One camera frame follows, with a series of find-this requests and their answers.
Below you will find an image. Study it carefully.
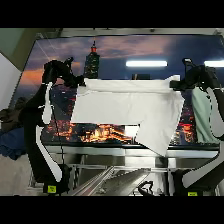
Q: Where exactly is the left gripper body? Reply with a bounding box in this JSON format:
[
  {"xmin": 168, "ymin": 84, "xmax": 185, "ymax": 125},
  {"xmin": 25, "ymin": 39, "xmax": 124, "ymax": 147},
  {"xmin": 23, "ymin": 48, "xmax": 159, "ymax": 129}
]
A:
[{"xmin": 69, "ymin": 75, "xmax": 87, "ymax": 89}]

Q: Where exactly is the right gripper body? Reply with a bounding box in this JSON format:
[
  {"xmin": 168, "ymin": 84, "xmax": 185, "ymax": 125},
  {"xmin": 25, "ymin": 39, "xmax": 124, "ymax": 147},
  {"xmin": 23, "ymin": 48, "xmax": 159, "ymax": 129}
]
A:
[{"xmin": 169, "ymin": 78, "xmax": 188, "ymax": 92}]

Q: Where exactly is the white T-shirt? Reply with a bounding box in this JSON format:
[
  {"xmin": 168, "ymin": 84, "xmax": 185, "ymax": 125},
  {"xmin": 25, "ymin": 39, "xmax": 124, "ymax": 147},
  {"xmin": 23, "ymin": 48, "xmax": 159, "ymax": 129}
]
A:
[{"xmin": 70, "ymin": 74, "xmax": 185, "ymax": 158}]

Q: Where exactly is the green garment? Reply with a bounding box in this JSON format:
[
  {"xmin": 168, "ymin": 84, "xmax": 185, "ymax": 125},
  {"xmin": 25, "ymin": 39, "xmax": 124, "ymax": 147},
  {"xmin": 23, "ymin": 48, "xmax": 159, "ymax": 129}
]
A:
[{"xmin": 191, "ymin": 86, "xmax": 215, "ymax": 145}]

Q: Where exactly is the brown garment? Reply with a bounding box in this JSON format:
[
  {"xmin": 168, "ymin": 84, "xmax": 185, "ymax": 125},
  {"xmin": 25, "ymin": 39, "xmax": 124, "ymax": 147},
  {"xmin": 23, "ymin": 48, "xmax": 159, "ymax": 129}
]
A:
[{"xmin": 0, "ymin": 96, "xmax": 29, "ymax": 133}]

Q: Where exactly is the blue garment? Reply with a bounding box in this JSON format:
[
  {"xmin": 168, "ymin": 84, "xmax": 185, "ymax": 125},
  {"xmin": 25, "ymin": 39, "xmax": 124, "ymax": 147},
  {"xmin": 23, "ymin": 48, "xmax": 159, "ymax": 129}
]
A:
[{"xmin": 0, "ymin": 127, "xmax": 28, "ymax": 161}]

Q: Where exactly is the silver frame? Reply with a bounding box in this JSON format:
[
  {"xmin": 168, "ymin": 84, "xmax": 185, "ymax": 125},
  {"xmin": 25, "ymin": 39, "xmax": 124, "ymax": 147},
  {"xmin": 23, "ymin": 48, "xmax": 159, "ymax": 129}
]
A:
[{"xmin": 27, "ymin": 143, "xmax": 224, "ymax": 197}]

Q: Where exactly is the black cable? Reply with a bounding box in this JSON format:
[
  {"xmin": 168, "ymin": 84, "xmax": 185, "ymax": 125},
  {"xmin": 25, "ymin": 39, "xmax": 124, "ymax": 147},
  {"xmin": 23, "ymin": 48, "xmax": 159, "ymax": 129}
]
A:
[{"xmin": 137, "ymin": 180, "xmax": 156, "ymax": 197}]

